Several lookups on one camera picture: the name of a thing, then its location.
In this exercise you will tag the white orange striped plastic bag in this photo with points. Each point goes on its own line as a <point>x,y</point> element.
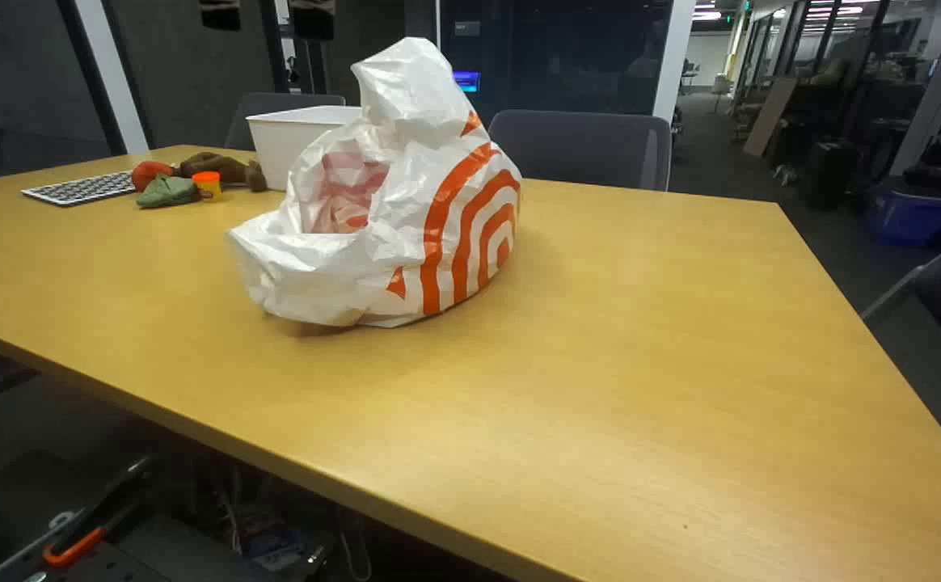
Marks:
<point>409,150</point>

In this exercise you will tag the pink shirt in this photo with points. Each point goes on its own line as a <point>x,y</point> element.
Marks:
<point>345,189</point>

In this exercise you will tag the blue glowing screen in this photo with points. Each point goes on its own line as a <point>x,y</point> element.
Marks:
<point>465,81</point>

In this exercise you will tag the white ribbed plastic bin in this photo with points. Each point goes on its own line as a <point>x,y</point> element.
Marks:
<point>280,141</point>

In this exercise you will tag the brown plush toy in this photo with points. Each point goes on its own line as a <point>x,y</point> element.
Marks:
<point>221,166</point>

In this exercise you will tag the small orange play-dough cup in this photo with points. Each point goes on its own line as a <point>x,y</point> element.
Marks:
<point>208,187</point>

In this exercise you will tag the orange ball toy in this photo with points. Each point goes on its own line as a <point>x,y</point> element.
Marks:
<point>149,174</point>

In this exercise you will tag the leaning wooden board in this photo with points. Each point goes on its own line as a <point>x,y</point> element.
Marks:
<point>769,118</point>

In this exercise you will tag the white keyboard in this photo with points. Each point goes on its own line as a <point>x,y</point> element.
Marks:
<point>78,189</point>

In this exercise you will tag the blue storage tub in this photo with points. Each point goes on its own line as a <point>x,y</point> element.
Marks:
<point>908,216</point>

